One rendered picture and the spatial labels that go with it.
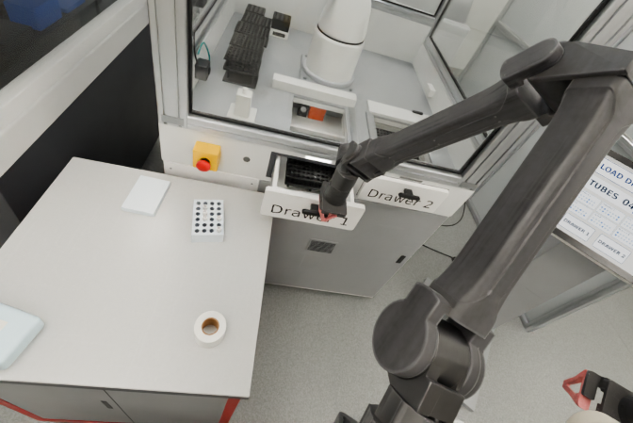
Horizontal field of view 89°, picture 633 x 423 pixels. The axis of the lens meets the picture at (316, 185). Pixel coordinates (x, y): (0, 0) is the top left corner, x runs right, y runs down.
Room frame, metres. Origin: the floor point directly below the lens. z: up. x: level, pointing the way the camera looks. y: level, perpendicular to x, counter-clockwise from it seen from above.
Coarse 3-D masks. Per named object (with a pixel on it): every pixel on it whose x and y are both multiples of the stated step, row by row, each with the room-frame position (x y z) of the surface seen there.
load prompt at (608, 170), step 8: (608, 160) 1.00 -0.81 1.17; (600, 168) 0.99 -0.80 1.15; (608, 168) 0.99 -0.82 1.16; (616, 168) 0.99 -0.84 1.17; (608, 176) 0.97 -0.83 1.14; (616, 176) 0.97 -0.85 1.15; (624, 176) 0.97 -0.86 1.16; (632, 176) 0.97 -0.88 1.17; (616, 184) 0.96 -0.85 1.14; (624, 184) 0.96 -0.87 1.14; (632, 184) 0.96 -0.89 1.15; (632, 192) 0.94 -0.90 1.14
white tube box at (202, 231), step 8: (200, 200) 0.55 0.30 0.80; (208, 200) 0.57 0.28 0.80; (216, 200) 0.58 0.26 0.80; (200, 208) 0.53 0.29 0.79; (208, 208) 0.54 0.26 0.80; (216, 208) 0.55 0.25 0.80; (192, 216) 0.49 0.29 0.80; (200, 216) 0.50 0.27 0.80; (208, 216) 0.51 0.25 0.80; (216, 216) 0.52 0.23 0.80; (192, 224) 0.47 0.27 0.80; (200, 224) 0.48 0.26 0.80; (208, 224) 0.49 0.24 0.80; (216, 224) 0.50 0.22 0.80; (192, 232) 0.45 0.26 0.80; (200, 232) 0.46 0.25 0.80; (208, 232) 0.47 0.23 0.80; (216, 232) 0.48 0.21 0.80; (192, 240) 0.44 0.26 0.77; (200, 240) 0.45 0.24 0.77; (208, 240) 0.46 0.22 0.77; (216, 240) 0.47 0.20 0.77
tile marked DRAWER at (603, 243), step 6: (600, 234) 0.85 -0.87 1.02; (600, 240) 0.83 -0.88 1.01; (606, 240) 0.83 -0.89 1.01; (612, 240) 0.83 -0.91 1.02; (594, 246) 0.82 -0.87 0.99; (600, 246) 0.82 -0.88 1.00; (606, 246) 0.82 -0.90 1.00; (612, 246) 0.82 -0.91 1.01; (618, 246) 0.82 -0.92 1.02; (606, 252) 0.81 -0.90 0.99; (612, 252) 0.81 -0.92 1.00; (618, 252) 0.81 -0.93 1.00; (624, 252) 0.81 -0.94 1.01; (630, 252) 0.81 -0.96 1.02; (612, 258) 0.80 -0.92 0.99; (618, 258) 0.80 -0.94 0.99; (624, 258) 0.80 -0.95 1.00
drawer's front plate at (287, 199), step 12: (276, 192) 0.58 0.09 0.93; (288, 192) 0.60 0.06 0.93; (300, 192) 0.61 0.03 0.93; (264, 204) 0.57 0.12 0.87; (276, 204) 0.58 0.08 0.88; (288, 204) 0.59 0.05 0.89; (300, 204) 0.60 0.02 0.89; (348, 204) 0.64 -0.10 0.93; (360, 204) 0.66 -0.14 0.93; (276, 216) 0.59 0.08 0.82; (288, 216) 0.59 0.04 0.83; (300, 216) 0.60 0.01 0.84; (312, 216) 0.61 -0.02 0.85; (348, 216) 0.64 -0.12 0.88; (360, 216) 0.65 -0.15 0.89; (348, 228) 0.64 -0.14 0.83
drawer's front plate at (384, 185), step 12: (372, 180) 0.80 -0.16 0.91; (384, 180) 0.81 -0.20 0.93; (396, 180) 0.82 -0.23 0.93; (360, 192) 0.79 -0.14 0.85; (372, 192) 0.80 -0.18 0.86; (384, 192) 0.81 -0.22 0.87; (396, 192) 0.82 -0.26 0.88; (420, 192) 0.84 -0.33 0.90; (432, 192) 0.85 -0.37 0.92; (444, 192) 0.86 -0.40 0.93; (396, 204) 0.83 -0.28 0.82; (408, 204) 0.84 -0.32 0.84; (420, 204) 0.85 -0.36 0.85; (432, 204) 0.86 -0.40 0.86
